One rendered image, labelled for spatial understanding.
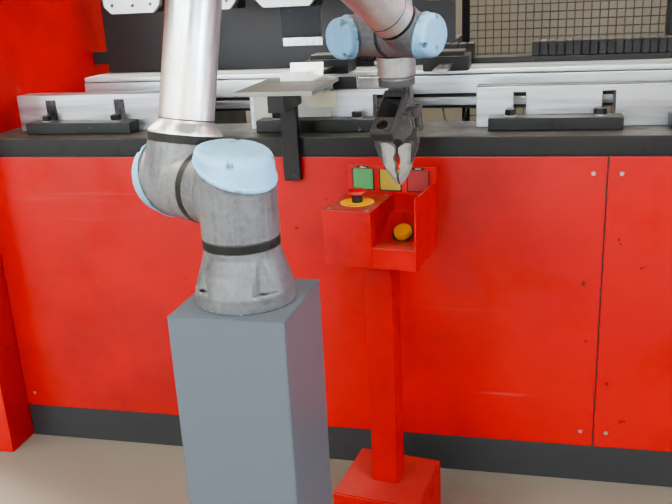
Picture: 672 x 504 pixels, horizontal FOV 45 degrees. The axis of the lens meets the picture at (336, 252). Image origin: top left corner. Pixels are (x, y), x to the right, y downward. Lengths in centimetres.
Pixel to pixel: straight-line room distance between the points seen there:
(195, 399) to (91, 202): 106
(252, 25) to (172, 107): 140
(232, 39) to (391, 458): 141
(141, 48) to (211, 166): 167
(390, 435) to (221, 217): 89
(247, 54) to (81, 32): 54
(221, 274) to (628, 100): 115
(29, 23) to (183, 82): 136
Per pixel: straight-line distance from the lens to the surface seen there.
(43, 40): 264
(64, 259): 231
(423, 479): 198
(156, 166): 127
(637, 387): 211
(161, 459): 237
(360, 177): 180
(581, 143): 190
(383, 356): 181
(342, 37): 149
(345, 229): 167
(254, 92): 184
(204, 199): 117
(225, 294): 118
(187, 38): 127
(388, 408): 186
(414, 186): 176
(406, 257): 165
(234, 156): 115
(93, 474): 237
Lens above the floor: 122
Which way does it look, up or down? 18 degrees down
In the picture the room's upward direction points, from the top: 3 degrees counter-clockwise
